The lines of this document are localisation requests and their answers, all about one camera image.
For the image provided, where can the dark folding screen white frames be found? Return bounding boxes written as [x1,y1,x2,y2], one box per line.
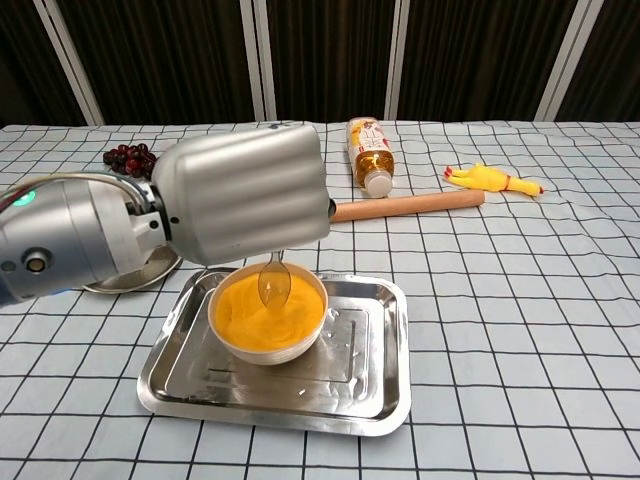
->
[0,0,640,127]

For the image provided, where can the cream round bowl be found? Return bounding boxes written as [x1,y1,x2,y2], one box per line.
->
[207,263,330,367]

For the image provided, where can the white black checked tablecloth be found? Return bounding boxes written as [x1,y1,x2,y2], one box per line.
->
[0,119,640,480]

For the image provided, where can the clear plastic spoon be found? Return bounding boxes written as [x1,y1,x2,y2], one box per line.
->
[257,250,294,310]

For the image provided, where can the rectangular steel tray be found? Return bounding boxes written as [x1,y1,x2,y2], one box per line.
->
[136,267,413,438]

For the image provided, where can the wooden rolling pin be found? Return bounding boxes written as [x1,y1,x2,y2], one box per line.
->
[330,189,487,225]

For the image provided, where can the yellow rubber chicken toy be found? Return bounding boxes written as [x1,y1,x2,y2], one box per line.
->
[443,162,546,200]

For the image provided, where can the dark red grape bunch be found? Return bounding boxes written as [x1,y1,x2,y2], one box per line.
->
[102,142,159,179]

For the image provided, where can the round steel plate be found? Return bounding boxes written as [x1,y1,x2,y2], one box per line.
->
[81,246,183,295]

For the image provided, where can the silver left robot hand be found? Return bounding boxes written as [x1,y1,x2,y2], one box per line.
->
[150,123,338,267]

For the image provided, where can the amber tea bottle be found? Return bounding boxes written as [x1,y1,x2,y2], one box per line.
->
[346,117,396,200]

